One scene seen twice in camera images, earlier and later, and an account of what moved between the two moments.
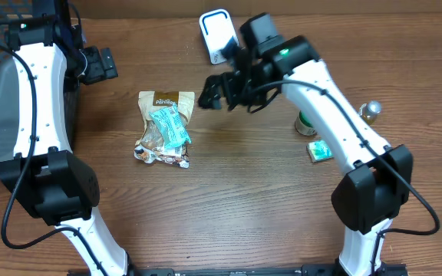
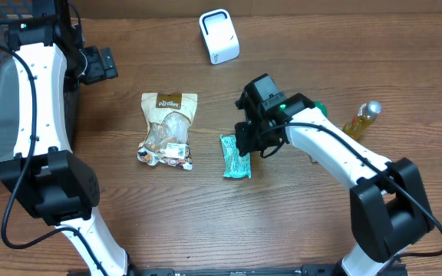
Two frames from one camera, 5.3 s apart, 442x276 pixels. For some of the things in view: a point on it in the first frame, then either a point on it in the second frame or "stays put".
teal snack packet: x=171 y=124 to x=235 y=165
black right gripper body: x=240 y=90 to x=256 y=136
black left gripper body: x=96 y=70 stays put
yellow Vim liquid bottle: x=369 y=110 stays put
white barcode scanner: x=218 y=28 stays put
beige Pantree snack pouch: x=152 y=146 stays put
